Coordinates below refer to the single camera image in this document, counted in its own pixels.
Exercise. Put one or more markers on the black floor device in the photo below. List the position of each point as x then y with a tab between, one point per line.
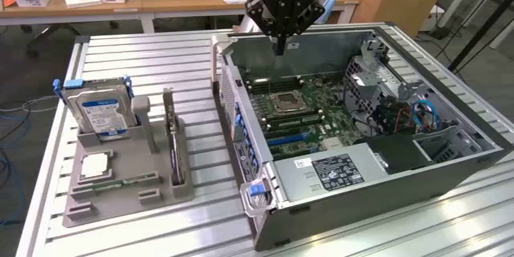
442	32

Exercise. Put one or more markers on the silver CPU chip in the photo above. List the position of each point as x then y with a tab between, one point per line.
95	165

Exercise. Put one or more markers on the green motherboard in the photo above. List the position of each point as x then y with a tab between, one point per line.
333	118

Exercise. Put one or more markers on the CPU socket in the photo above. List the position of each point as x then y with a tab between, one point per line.
289	102

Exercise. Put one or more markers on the wooden desk white frame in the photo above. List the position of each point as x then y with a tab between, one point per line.
60	13
201	1

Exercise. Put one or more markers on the silver disk bay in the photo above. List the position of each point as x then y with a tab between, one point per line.
450	145

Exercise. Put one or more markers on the graphics card with metal bracket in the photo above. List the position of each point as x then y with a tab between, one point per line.
175	160

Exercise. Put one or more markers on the silver chipset heatsink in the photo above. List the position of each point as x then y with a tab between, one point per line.
331	143

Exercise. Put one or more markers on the hard disk in blue caddy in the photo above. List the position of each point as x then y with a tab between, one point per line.
102	112

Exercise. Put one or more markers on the grey parts rack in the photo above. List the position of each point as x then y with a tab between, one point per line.
128	184

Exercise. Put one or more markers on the installed dark RAM stick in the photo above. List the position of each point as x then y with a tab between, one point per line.
295	120

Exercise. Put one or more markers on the green RAM stick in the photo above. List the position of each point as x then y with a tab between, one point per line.
120	183

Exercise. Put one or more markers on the black slanted pole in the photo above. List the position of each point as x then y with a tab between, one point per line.
482	32

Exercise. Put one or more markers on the grey power supply unit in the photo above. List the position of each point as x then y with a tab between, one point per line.
297	178

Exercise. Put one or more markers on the silver drive cage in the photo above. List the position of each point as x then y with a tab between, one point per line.
363	81

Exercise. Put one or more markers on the black office chair base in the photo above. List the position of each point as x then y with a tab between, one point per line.
40	36

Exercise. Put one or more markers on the blue case latch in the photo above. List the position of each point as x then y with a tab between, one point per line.
257	190

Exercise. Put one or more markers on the white table frame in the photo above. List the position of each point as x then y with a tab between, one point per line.
450	7

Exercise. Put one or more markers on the open black PC case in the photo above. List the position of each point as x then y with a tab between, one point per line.
361	209

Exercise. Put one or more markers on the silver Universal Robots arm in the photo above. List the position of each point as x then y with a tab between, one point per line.
249	23

